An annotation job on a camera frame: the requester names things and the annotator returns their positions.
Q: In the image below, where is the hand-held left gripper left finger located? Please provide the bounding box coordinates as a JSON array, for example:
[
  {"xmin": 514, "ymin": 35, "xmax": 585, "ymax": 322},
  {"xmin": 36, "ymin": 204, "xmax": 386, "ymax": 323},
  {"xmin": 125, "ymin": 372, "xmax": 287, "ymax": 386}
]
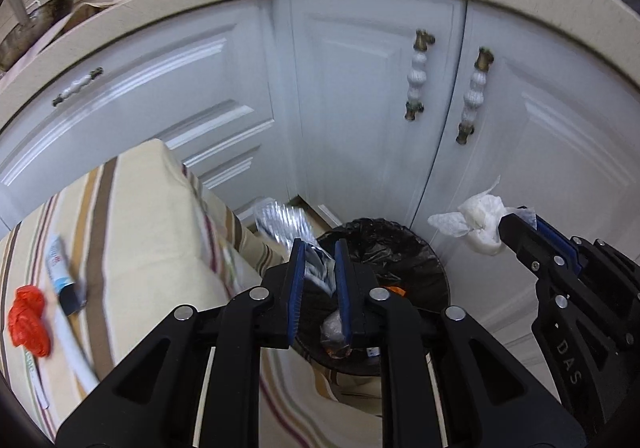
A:
[{"xmin": 55, "ymin": 238, "xmax": 306, "ymax": 448}]

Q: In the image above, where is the white paper strip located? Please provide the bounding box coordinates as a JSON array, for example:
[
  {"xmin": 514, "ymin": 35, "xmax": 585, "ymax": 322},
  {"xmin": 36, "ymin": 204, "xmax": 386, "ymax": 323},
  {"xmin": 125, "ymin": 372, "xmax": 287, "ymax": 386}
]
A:
[{"xmin": 50, "ymin": 307, "xmax": 101, "ymax": 390}]

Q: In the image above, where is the small orange plastic bag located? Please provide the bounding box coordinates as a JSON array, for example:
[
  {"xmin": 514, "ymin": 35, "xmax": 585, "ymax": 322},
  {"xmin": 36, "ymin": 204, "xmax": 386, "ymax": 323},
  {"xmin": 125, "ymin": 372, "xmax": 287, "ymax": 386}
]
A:
[{"xmin": 7, "ymin": 285, "xmax": 54, "ymax": 360}]

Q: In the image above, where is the ceramic cabinet door handle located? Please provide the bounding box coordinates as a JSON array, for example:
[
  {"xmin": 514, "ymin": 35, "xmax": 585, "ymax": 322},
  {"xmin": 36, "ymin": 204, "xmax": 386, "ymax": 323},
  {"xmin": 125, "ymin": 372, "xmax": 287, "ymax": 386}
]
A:
[
  {"xmin": 454, "ymin": 46, "xmax": 496, "ymax": 145},
  {"xmin": 403, "ymin": 28, "xmax": 436, "ymax": 123}
]

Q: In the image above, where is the white tissue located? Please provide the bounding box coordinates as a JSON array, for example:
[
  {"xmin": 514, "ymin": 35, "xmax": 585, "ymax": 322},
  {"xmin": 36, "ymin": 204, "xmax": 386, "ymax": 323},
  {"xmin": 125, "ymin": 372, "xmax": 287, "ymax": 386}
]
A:
[{"xmin": 427, "ymin": 175, "xmax": 539, "ymax": 257}]

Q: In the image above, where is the silver blister pack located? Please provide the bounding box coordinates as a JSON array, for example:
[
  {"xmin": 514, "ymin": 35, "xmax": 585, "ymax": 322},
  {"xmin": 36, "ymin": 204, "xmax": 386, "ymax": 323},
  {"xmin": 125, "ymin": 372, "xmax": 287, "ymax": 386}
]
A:
[{"xmin": 253, "ymin": 200, "xmax": 337, "ymax": 297}]

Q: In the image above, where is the striped tablecloth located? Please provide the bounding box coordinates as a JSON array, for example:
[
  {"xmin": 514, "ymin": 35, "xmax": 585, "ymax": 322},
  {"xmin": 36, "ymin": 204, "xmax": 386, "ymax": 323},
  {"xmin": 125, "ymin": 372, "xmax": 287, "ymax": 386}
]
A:
[{"xmin": 0, "ymin": 138, "xmax": 382, "ymax": 448}]

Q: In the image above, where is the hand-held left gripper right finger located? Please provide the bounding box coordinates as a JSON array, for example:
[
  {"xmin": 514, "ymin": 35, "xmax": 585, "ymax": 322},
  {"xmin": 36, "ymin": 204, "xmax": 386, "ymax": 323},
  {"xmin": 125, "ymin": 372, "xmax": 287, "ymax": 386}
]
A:
[{"xmin": 334, "ymin": 239, "xmax": 587, "ymax": 448}]

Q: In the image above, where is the long ceramic drawer handle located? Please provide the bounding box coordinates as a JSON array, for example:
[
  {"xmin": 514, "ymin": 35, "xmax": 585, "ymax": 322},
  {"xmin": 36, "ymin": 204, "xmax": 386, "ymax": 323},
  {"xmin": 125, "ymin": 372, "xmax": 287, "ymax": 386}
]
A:
[{"xmin": 52, "ymin": 67, "xmax": 105, "ymax": 108}]

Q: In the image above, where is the steel wok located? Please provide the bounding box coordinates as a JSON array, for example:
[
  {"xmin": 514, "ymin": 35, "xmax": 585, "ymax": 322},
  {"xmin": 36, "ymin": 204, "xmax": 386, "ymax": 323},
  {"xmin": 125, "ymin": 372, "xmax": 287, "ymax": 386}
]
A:
[{"xmin": 0, "ymin": 0, "xmax": 77, "ymax": 73}]

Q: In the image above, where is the white kitchen cabinet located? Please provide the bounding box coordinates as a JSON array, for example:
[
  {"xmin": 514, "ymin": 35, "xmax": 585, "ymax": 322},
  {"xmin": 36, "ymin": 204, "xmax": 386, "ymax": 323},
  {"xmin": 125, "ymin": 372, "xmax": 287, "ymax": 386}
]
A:
[{"xmin": 0, "ymin": 0, "xmax": 640, "ymax": 379}]

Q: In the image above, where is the green print white strip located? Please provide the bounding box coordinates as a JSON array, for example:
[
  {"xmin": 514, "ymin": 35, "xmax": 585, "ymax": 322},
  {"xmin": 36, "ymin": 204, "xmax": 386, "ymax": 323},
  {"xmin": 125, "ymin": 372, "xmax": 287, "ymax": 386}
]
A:
[{"xmin": 22, "ymin": 353, "xmax": 52, "ymax": 412}]

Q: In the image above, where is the trash bin with black liner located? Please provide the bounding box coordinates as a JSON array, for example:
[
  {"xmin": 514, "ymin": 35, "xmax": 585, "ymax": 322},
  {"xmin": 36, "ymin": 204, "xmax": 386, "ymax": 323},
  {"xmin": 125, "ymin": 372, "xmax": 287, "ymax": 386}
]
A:
[{"xmin": 291, "ymin": 217, "xmax": 452, "ymax": 377}]

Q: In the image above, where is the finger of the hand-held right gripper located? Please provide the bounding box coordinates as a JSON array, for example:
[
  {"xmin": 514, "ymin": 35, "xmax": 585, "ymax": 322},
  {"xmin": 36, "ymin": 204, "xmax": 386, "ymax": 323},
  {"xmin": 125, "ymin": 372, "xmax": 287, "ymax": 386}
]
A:
[
  {"xmin": 534, "ymin": 218, "xmax": 640, "ymax": 279},
  {"xmin": 499, "ymin": 212, "xmax": 577, "ymax": 279}
]

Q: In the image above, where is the white blue ointment box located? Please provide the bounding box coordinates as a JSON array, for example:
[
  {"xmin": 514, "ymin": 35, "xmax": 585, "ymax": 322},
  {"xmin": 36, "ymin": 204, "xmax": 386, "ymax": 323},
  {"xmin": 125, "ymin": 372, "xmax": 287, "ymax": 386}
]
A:
[{"xmin": 45, "ymin": 235, "xmax": 84, "ymax": 317}]

